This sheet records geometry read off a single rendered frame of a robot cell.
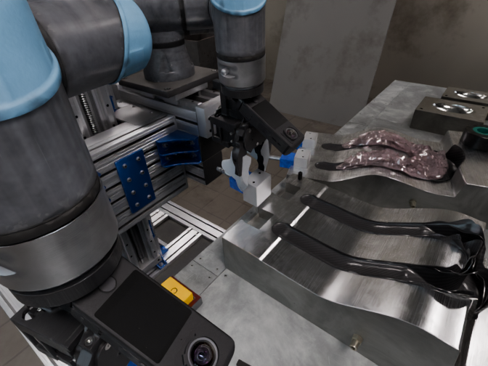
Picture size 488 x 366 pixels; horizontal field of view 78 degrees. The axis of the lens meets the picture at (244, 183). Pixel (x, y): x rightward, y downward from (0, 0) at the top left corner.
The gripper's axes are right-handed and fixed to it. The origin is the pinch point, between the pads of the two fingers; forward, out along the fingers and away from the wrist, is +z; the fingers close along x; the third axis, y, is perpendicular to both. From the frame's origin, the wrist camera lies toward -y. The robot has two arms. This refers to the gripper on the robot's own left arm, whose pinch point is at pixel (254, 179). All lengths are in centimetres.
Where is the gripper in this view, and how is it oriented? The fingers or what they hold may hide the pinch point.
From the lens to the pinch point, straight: 61.4
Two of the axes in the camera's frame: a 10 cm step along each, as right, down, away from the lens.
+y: -7.7, -3.9, 5.0
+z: 0.4, 7.5, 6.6
